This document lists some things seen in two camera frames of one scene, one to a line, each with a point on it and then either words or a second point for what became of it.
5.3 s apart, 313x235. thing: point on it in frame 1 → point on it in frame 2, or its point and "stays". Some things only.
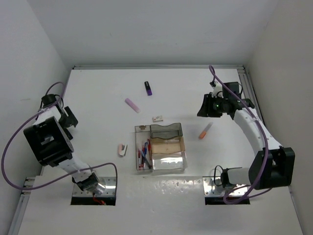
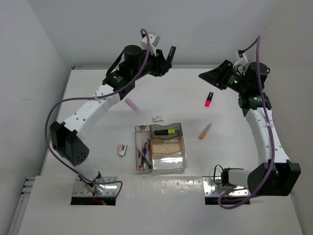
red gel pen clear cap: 142,157 stays
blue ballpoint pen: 145,148 stays
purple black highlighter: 148,88 → 171,54
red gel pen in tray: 139,159 stays
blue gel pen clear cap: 144,155 stays
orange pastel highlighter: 203,133 stays
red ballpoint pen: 149,147 stays
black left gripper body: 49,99 → 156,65
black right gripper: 206,110 → 217,76
